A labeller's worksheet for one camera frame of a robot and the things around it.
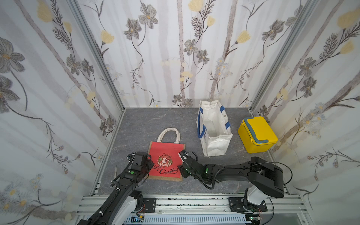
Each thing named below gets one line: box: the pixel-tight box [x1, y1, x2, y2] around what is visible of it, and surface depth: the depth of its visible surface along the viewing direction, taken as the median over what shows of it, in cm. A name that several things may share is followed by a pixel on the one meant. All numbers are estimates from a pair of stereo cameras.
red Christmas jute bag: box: [148, 127, 186, 182], surface depth 92 cm
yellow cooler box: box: [237, 116, 279, 154], surface depth 92 cm
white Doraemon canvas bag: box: [195, 99, 233, 157], surface depth 92 cm
